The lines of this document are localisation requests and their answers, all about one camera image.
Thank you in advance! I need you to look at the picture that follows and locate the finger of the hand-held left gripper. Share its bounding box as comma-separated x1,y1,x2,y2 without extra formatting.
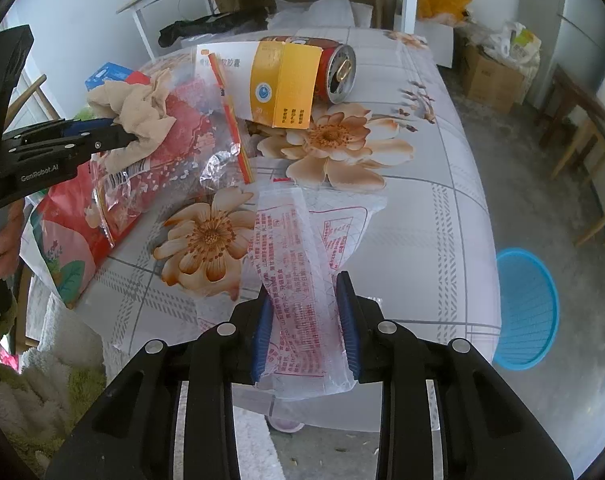
5,117,120,145
10,129,139,162

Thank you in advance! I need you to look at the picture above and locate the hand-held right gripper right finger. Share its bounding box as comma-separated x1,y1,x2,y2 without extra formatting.
335,270,576,480

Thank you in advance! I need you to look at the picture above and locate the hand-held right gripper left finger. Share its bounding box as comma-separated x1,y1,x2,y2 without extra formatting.
45,291,276,480

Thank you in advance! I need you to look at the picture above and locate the beige tissue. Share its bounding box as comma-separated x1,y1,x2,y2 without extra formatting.
86,69,178,176

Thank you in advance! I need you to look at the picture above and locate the clear red-printed plastic wrapper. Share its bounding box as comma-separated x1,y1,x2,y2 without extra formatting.
252,185,388,403

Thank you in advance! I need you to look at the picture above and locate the white orange medicine box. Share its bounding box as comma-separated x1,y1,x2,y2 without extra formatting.
196,40,323,128

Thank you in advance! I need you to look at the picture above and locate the blue plastic basket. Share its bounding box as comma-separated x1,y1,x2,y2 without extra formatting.
493,247,561,372

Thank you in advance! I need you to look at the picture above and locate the red drink can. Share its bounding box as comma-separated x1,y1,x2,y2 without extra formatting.
260,35,358,106

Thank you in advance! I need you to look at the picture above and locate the person's left hand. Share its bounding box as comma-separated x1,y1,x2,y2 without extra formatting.
0,200,28,282

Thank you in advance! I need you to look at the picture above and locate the blue white toothpaste box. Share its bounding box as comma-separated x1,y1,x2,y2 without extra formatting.
85,62,150,93

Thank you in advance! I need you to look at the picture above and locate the wooden rack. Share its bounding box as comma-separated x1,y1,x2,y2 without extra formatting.
5,74,66,123

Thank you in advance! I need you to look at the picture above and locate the red floral plastic bag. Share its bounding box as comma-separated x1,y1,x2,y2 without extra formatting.
20,170,116,311

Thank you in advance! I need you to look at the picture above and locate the clear crinkled plastic wrapper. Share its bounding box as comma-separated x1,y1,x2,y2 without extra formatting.
90,67,218,251

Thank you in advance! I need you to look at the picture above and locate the clear bag with red strip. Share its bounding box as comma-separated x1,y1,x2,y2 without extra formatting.
192,45,258,201

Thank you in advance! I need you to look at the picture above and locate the black cloth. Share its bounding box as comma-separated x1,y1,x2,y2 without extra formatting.
157,10,270,47

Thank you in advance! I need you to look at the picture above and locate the floral checked tablecloth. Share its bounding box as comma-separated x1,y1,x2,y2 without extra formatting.
75,25,503,433

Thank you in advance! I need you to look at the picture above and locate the white plastic sack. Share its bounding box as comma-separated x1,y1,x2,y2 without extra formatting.
270,0,373,28

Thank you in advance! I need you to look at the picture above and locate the cardboard box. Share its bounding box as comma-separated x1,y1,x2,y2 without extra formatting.
460,42,526,115

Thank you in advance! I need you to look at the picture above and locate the light wooden chair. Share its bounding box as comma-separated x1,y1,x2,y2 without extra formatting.
550,110,605,246

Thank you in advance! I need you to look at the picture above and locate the dark wooden stool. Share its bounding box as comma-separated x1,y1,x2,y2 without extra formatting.
537,65,605,148

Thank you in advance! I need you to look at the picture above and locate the white plastic bag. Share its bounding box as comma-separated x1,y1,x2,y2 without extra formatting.
483,21,542,68

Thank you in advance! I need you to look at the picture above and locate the white refrigerator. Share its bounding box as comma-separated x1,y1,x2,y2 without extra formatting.
557,0,605,126

